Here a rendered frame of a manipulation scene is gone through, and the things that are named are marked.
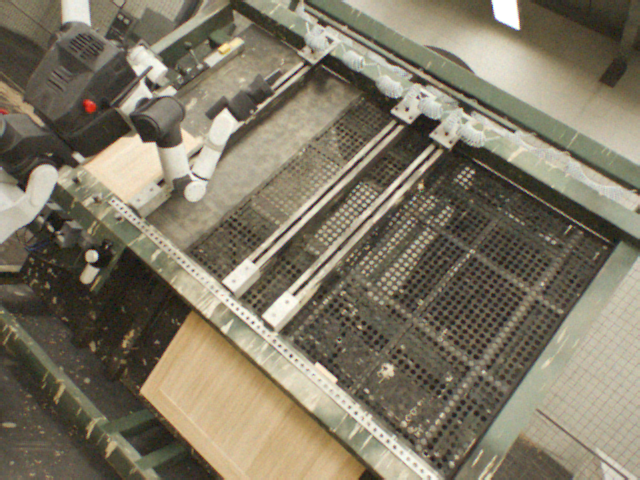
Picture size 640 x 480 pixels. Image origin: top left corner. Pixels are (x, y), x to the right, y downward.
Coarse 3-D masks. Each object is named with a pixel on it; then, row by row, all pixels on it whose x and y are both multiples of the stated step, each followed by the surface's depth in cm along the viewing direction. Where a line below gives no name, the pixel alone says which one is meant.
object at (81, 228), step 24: (24, 192) 206; (48, 216) 201; (72, 216) 210; (96, 216) 206; (24, 240) 204; (48, 240) 203; (72, 240) 201; (96, 240) 205; (120, 240) 201; (72, 264) 209; (96, 264) 196; (96, 288) 204
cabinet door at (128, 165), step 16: (112, 144) 227; (128, 144) 227; (144, 144) 227; (192, 144) 227; (96, 160) 223; (112, 160) 223; (128, 160) 223; (144, 160) 223; (96, 176) 219; (112, 176) 219; (128, 176) 219; (144, 176) 219; (128, 192) 215
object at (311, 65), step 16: (304, 48) 241; (304, 64) 242; (320, 64) 245; (288, 80) 240; (304, 80) 243; (288, 96) 240; (256, 112) 228; (240, 128) 226; (192, 160) 216; (160, 176) 212; (144, 192) 209; (160, 192) 209; (144, 208) 208
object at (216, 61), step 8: (232, 40) 254; (240, 40) 254; (232, 48) 252; (240, 48) 254; (216, 56) 249; (224, 56) 249; (232, 56) 253; (208, 64) 247; (216, 64) 248; (208, 72) 247; (192, 80) 242; (200, 80) 246; (168, 88) 240; (184, 88) 241; (176, 96) 240; (80, 160) 220; (88, 160) 222
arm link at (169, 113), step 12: (156, 108) 166; (168, 108) 168; (180, 108) 172; (168, 120) 168; (180, 120) 174; (168, 132) 171; (180, 132) 175; (156, 144) 175; (168, 144) 173; (180, 144) 176
